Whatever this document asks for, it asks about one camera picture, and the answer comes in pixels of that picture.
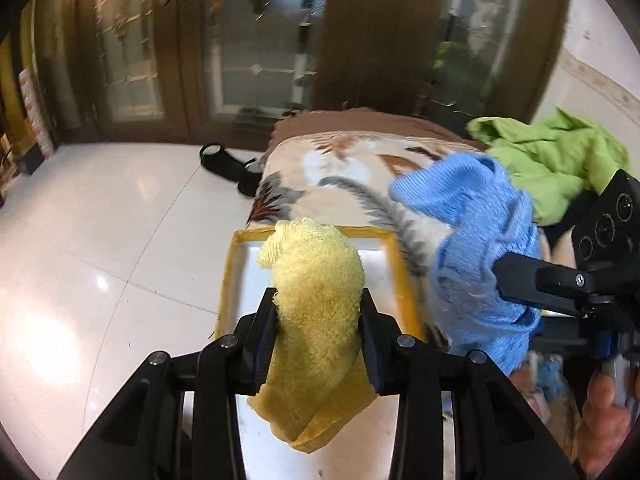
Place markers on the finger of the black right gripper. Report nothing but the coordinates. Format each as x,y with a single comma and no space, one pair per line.
543,285

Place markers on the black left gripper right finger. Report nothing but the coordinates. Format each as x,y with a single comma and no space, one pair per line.
497,435

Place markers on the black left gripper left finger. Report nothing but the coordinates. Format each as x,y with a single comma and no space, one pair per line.
176,417

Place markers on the blue terry towel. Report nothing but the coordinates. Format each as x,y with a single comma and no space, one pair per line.
488,217

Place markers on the yellow terry towel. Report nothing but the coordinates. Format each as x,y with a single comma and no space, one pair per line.
317,381

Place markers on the person's right hand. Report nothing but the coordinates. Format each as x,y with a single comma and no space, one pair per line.
604,426

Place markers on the small blue plush toy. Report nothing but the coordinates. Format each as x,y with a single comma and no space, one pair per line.
550,379

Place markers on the green jacket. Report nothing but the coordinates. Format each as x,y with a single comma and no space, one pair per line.
553,160

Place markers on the leaf pattern beige blanket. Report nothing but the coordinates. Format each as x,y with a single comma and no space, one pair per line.
336,167

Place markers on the black shoe on floor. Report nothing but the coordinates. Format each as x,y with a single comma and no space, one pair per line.
246,174

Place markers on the stack of white red boxes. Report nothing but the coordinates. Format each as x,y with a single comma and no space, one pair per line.
34,115

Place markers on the wooden glass double door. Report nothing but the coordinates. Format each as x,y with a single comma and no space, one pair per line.
197,71

